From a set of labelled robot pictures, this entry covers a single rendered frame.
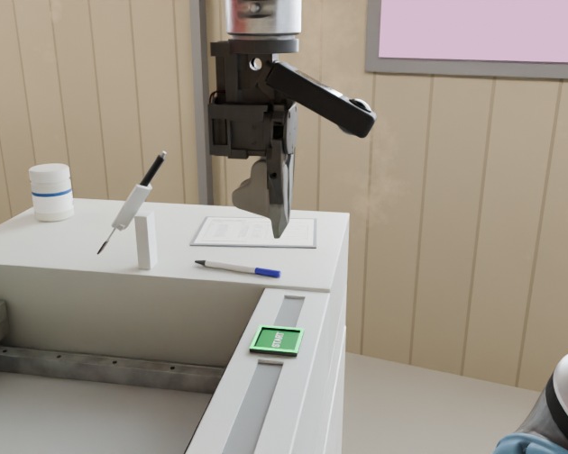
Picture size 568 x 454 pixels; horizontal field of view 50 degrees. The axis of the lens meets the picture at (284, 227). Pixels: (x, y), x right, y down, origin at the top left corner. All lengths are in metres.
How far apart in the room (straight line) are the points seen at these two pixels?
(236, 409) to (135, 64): 2.15
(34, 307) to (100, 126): 1.84
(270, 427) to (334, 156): 1.79
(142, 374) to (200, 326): 0.11
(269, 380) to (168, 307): 0.30
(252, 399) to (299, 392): 0.05
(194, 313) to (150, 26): 1.81
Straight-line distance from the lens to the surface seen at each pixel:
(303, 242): 1.02
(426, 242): 2.33
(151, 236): 0.94
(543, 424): 0.48
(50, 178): 1.19
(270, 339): 0.74
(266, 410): 0.64
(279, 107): 0.62
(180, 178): 2.63
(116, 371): 0.94
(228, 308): 0.91
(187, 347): 0.96
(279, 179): 0.62
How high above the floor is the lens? 1.33
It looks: 19 degrees down
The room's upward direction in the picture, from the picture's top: straight up
